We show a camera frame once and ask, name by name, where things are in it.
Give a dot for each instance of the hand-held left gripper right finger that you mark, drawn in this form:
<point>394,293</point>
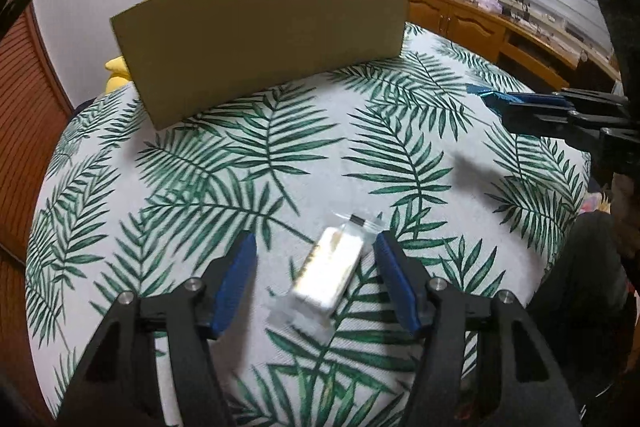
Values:
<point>397,282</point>

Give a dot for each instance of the brown wooden door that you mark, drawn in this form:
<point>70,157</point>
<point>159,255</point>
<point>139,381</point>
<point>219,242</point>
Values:
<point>25,117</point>

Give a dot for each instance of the brown cardboard box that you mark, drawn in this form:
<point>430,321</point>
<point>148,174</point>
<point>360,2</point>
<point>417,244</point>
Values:
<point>260,37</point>

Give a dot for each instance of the person's dark trousers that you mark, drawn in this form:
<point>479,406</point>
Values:
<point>585,277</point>

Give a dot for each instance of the green leaf-print tablecloth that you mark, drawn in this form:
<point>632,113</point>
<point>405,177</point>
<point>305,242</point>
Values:
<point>250,187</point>

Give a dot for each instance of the row of small bottles jars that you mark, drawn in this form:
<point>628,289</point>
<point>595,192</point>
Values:
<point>520,7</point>

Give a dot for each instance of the yellow plush toy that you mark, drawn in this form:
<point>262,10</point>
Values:
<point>117,74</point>

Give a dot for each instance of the brown wooden cabinet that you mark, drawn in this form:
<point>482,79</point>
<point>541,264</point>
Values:
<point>475,19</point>

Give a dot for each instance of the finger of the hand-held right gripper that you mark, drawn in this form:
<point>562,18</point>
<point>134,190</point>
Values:
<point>535,119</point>
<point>482,91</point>

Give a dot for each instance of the clear-wrapped white cake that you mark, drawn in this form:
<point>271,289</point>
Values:
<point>330,269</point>

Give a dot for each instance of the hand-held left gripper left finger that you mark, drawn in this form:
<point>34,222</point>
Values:
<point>236,277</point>

